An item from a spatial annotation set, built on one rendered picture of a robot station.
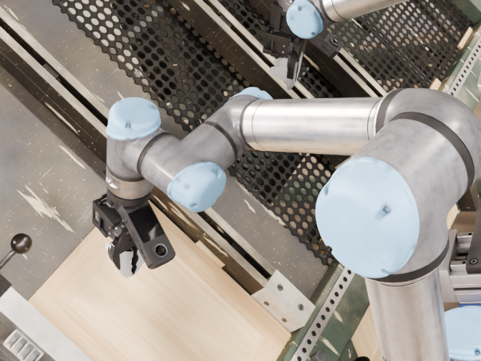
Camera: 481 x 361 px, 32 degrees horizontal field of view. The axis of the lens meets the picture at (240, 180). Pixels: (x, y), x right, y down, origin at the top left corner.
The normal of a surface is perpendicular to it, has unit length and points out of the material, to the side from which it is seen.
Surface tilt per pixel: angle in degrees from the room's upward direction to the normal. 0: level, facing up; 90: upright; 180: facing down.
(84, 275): 60
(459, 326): 7
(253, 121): 46
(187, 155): 33
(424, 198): 75
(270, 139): 85
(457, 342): 8
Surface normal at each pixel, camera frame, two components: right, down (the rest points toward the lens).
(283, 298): 0.52, -0.40
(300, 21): -0.53, 0.60
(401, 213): 0.48, -0.11
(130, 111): 0.13, -0.71
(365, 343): 0.81, 0.00
